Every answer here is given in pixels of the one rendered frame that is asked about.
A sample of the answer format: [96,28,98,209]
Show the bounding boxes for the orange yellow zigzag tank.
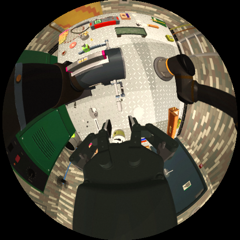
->
[53,2,104,29]

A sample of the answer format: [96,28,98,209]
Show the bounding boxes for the dark green tray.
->
[114,26,147,38]

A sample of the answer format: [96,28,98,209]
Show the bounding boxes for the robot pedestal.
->
[153,56,174,82]

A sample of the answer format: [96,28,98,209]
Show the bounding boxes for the orange tool tray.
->
[166,107,180,137]

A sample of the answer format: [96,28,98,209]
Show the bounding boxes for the grey spirit level pink caps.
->
[65,50,109,77]

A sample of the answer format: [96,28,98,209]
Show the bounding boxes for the green flat box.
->
[151,16,167,28]

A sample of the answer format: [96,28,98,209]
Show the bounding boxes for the dark brown flue pipe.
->
[22,62,92,120]

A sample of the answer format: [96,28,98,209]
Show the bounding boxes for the pink yellow brush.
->
[58,29,69,44]

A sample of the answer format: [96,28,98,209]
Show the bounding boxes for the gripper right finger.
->
[128,115,179,162]

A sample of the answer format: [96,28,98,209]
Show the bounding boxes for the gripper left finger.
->
[68,119,112,169]

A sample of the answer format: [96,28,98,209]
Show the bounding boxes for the copper wall pipe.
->
[171,27,196,36]

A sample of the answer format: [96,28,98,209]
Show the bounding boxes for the silver axle rod assembly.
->
[105,39,125,112]

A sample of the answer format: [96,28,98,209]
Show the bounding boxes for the silver adjustable wrench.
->
[88,107,101,132]

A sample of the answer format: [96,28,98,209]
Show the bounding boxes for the blue notched bar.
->
[78,42,107,55]

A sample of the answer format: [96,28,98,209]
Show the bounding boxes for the red handheld meter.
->
[89,16,120,30]

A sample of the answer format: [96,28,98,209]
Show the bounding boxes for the blue cable with black clamp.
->
[57,161,72,185]

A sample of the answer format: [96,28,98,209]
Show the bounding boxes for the black cable coil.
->
[70,22,90,34]

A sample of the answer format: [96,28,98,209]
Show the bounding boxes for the pink orange pad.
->
[88,142,99,155]

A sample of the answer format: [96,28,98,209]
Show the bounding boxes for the grey round pipe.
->
[65,132,82,153]

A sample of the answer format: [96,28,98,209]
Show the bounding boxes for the green boiler cabinet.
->
[2,49,77,194]

